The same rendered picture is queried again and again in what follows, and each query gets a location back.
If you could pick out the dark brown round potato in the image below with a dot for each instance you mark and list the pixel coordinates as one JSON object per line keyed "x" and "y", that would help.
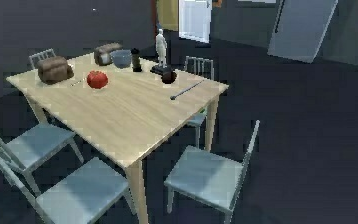
{"x": 169, "y": 77}

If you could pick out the grey metal chair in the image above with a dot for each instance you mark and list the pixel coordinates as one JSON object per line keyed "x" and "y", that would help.
{"x": 83, "y": 196}
{"x": 37, "y": 143}
{"x": 207, "y": 175}
{"x": 41, "y": 56}
{"x": 199, "y": 68}

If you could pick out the light wooden dining table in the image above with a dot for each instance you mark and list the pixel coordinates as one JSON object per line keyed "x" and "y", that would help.
{"x": 127, "y": 110}

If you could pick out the white statue on black base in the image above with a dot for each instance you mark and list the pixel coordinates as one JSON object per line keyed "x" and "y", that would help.
{"x": 161, "y": 48}

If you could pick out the black pepper mill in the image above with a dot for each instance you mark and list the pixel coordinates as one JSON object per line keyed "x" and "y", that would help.
{"x": 136, "y": 60}

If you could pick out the grey bowl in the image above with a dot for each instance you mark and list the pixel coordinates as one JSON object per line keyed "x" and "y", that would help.
{"x": 121, "y": 58}

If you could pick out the red tomato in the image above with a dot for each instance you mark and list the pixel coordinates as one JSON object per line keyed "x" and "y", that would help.
{"x": 97, "y": 79}

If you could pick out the white room door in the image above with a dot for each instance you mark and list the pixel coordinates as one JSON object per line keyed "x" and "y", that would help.
{"x": 195, "y": 18}

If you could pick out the grey fridge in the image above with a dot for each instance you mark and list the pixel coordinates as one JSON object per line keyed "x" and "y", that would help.
{"x": 302, "y": 28}

